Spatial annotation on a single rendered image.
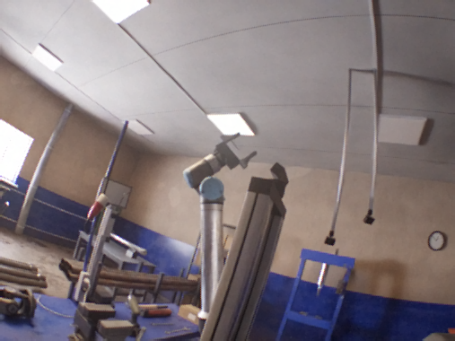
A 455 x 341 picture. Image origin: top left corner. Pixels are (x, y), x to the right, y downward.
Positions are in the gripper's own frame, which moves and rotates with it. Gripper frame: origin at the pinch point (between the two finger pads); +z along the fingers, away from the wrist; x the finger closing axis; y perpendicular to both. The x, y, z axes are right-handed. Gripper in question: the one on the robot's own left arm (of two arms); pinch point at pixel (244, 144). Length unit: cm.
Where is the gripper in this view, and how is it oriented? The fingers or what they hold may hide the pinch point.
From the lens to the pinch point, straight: 120.6
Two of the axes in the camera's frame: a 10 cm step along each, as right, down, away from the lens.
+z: 8.0, -5.0, 3.3
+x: 5.9, 7.4, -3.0
